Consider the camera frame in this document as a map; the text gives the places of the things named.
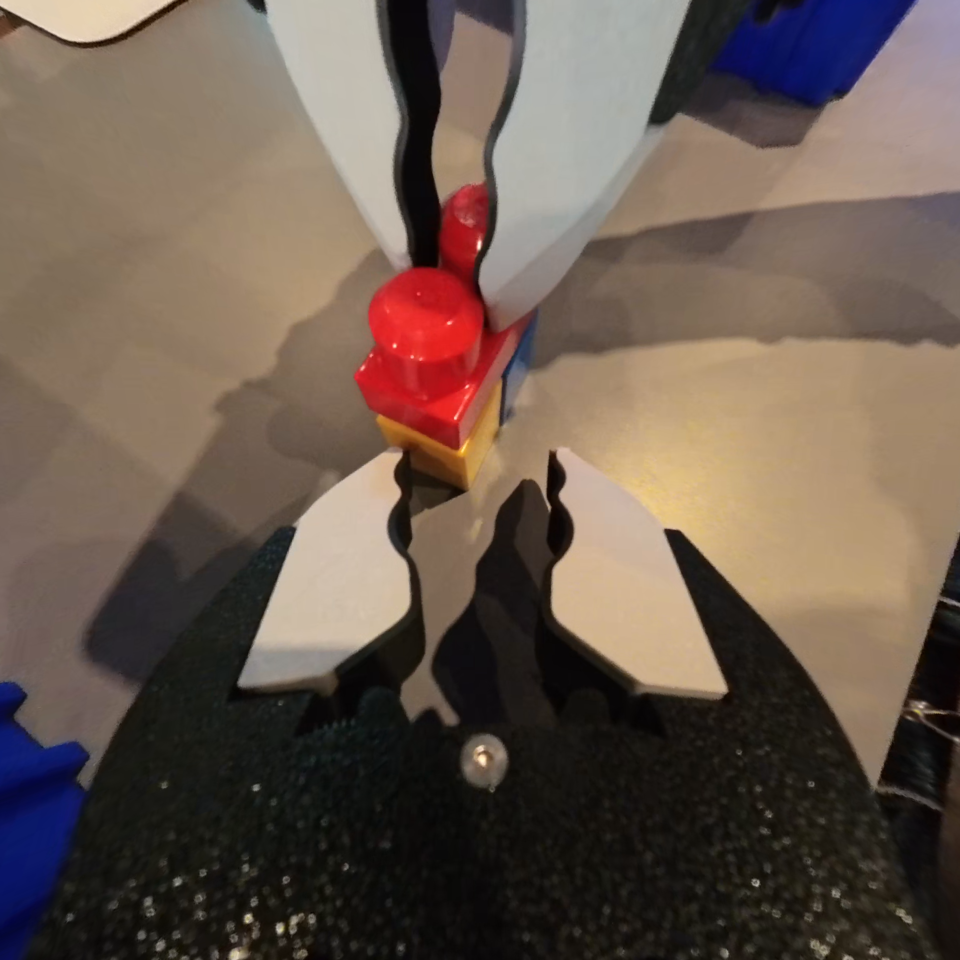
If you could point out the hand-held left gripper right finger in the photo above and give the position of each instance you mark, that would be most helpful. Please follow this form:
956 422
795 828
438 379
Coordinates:
630 600

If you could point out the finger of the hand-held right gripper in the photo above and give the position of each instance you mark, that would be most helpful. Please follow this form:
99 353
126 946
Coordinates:
337 90
577 112

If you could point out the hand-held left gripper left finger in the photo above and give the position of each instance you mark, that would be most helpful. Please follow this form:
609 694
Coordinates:
330 592

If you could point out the yellow mega block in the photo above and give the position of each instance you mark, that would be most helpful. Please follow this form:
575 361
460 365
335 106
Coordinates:
457 450

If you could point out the red mega block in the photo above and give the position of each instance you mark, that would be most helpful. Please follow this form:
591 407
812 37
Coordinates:
420 375

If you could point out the blue mega block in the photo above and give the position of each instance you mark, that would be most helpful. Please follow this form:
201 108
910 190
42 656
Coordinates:
519 375

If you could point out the instruction board stand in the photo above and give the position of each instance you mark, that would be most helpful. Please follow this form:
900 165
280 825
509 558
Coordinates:
112 19

